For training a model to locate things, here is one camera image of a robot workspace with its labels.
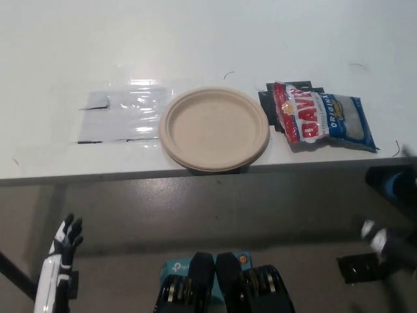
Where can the black and blue clamp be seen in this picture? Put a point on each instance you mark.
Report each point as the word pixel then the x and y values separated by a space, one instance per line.
pixel 378 179

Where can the teal router box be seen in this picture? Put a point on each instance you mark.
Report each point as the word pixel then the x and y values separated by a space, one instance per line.
pixel 172 265

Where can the clear plastic taped sheet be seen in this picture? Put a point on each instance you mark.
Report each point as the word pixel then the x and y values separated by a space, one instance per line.
pixel 127 114

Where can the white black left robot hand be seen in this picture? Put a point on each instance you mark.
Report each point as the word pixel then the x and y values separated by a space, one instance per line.
pixel 52 277

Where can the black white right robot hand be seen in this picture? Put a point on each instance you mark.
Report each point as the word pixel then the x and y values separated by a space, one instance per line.
pixel 378 238

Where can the beige paper plate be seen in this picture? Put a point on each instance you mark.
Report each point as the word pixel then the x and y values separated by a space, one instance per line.
pixel 213 127

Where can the red blue sunflower seed bag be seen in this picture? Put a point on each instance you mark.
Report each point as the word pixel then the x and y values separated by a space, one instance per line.
pixel 309 114

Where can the large black floor tape patch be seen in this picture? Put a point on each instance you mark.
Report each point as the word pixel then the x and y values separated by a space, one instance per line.
pixel 358 267

